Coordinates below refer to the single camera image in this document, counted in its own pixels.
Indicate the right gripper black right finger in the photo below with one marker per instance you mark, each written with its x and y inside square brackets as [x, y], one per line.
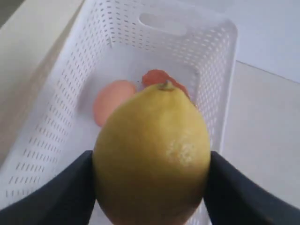
[233, 199]

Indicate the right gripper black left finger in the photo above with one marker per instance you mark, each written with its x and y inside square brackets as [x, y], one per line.
[68, 199]

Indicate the yellow lemon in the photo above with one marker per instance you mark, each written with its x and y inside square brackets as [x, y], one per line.
[151, 159]

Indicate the brown egg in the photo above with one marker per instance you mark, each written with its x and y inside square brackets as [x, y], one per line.
[110, 97]

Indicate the orange fried chicken piece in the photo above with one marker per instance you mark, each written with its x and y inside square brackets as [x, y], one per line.
[156, 76]

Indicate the white perforated plastic basket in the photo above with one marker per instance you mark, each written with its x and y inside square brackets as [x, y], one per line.
[118, 40]

